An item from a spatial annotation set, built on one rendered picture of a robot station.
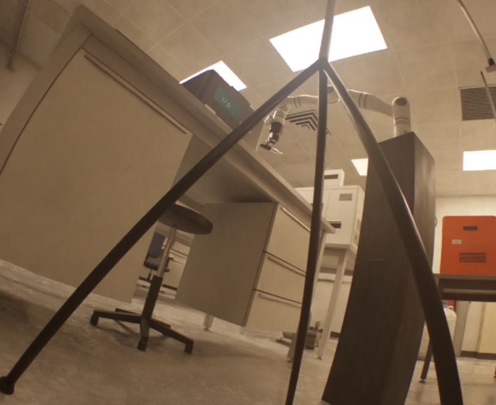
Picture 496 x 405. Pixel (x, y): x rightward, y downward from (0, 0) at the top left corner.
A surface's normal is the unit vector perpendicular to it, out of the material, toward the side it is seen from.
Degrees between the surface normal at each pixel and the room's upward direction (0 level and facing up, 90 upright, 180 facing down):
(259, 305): 90
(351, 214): 90
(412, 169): 90
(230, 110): 90
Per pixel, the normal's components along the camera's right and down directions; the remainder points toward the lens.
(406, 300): 0.54, -0.15
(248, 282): -0.59, -0.42
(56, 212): 0.76, -0.01
